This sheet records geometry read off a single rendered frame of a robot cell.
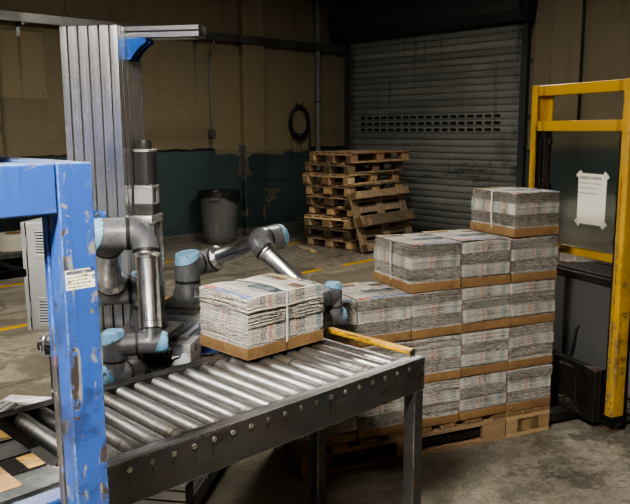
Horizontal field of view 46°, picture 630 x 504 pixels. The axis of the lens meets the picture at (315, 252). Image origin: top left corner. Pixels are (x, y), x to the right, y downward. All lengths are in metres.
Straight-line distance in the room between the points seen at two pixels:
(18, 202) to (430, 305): 2.49
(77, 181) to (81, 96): 1.73
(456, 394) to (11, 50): 7.25
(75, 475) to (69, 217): 0.53
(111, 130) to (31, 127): 6.56
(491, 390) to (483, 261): 0.68
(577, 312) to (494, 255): 0.94
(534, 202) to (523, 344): 0.74
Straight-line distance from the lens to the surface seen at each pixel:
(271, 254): 3.16
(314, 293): 2.79
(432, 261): 3.59
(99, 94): 3.20
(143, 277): 2.62
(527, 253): 3.91
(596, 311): 4.46
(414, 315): 3.60
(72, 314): 1.56
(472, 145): 11.10
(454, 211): 11.34
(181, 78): 10.78
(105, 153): 3.21
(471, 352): 3.84
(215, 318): 2.74
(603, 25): 10.31
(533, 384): 4.14
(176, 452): 2.04
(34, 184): 1.50
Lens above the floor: 1.61
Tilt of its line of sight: 9 degrees down
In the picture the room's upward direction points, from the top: straight up
